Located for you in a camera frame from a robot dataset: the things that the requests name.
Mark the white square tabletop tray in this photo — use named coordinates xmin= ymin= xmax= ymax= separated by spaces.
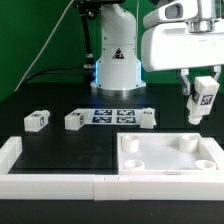
xmin=117 ymin=133 xmax=224 ymax=175

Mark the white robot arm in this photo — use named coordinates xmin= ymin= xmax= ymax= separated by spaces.
xmin=91 ymin=0 xmax=224 ymax=95

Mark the white U-shaped fence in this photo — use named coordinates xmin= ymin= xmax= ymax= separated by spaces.
xmin=0 ymin=137 xmax=224 ymax=200

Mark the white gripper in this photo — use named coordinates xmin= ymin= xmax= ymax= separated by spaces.
xmin=141 ymin=22 xmax=224 ymax=96

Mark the marker sheet with tags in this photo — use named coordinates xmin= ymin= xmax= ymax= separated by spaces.
xmin=75 ymin=108 xmax=143 ymax=125

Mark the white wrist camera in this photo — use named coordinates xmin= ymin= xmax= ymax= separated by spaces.
xmin=143 ymin=0 xmax=198 ymax=28

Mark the grey cable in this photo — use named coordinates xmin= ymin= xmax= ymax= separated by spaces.
xmin=14 ymin=0 xmax=75 ymax=93

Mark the black cable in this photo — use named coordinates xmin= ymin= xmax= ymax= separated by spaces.
xmin=23 ymin=67 xmax=96 ymax=86

